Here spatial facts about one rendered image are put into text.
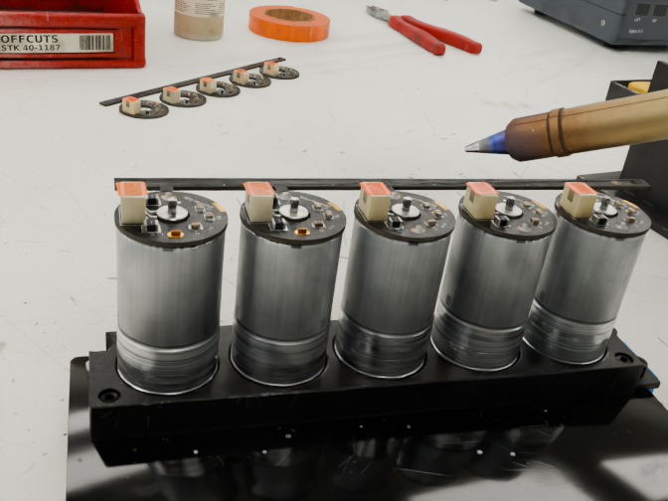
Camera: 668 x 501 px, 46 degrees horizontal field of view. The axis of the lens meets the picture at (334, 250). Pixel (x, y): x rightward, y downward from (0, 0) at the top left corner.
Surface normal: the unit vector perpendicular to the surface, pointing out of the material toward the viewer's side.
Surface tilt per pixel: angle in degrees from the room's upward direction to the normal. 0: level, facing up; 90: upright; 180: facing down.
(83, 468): 0
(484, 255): 90
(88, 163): 0
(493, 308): 90
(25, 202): 0
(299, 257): 90
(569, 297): 90
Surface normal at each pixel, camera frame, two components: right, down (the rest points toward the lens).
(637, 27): 0.34, 0.49
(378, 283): -0.38, 0.41
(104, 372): 0.12, -0.87
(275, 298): -0.13, 0.47
